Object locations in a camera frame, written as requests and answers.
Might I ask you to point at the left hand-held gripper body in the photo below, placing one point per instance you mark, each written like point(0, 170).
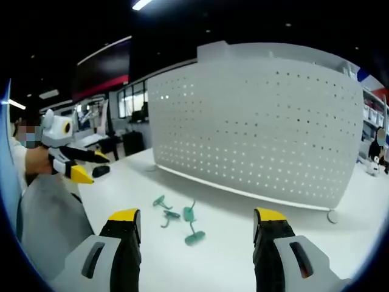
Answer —
point(56, 130)

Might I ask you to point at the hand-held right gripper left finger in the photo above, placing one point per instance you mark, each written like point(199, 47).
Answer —
point(91, 258)

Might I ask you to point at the black monitor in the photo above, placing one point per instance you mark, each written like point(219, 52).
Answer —
point(140, 116)

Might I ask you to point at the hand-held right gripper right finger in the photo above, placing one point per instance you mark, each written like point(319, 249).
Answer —
point(291, 261)

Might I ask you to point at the storage shelf with bins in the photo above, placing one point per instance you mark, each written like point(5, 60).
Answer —
point(375, 109)

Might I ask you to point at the blue partition panel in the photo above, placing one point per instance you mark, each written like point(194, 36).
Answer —
point(6, 170)

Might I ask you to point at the small black case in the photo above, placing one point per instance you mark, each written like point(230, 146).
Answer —
point(101, 171)

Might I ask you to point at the ceiling light strip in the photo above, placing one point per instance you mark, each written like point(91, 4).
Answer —
point(141, 4)

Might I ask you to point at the white background workstation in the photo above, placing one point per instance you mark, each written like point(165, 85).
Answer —
point(91, 127)

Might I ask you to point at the black office chair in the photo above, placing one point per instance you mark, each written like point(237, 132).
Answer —
point(133, 143)

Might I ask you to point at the person's white shirt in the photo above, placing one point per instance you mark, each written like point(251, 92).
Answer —
point(18, 158)

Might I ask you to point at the person's left hand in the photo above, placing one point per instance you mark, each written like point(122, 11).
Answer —
point(36, 161)

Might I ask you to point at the white perforated mounting plate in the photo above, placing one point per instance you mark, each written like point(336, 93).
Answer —
point(255, 134)

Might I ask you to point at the green hook assembly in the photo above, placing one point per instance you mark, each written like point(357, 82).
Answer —
point(195, 236)
point(170, 215)
point(188, 213)
point(160, 200)

